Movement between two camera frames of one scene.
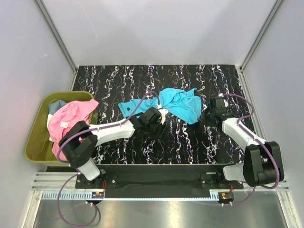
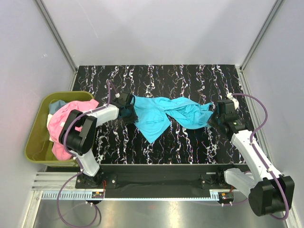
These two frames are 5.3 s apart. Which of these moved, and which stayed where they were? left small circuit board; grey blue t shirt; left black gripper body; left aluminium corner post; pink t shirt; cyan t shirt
Moved: left black gripper body; cyan t shirt
Stayed: pink t shirt; left aluminium corner post; left small circuit board; grey blue t shirt
